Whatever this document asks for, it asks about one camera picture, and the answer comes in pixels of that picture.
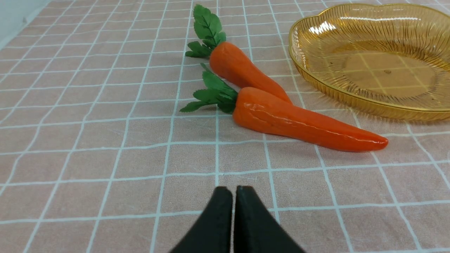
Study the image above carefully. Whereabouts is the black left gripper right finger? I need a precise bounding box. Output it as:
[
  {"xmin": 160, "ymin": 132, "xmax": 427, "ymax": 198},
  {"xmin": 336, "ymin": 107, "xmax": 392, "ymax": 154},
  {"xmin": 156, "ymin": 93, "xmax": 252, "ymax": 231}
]
[{"xmin": 233, "ymin": 186, "xmax": 305, "ymax": 253}]

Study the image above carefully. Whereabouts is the orange carrot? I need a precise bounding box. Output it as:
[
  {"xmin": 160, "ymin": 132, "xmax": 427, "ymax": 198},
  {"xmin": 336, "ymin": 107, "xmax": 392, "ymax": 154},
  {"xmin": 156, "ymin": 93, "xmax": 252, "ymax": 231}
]
[{"xmin": 180, "ymin": 64, "xmax": 389, "ymax": 153}]

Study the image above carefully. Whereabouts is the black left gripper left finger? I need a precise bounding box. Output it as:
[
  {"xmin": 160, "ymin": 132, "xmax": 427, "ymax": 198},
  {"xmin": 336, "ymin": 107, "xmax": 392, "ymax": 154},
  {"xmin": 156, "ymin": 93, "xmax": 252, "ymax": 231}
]
[{"xmin": 170, "ymin": 186, "xmax": 233, "ymax": 253}]

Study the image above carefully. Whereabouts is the orange carrot farther back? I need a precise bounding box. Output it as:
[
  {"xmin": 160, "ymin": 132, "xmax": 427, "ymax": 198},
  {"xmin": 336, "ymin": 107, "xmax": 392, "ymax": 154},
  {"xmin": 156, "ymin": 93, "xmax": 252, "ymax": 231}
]
[{"xmin": 185, "ymin": 4, "xmax": 291, "ymax": 103}]

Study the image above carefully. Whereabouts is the amber glass plate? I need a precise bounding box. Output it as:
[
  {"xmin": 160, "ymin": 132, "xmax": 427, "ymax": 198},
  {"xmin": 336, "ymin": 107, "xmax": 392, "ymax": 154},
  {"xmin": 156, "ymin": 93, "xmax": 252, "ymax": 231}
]
[{"xmin": 288, "ymin": 3, "xmax": 450, "ymax": 122}]

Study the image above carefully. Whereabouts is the pink checkered tablecloth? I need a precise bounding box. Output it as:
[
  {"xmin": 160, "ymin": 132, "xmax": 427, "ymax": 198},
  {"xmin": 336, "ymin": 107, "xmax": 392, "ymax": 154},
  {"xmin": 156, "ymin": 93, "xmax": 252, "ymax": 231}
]
[{"xmin": 0, "ymin": 0, "xmax": 449, "ymax": 253}]

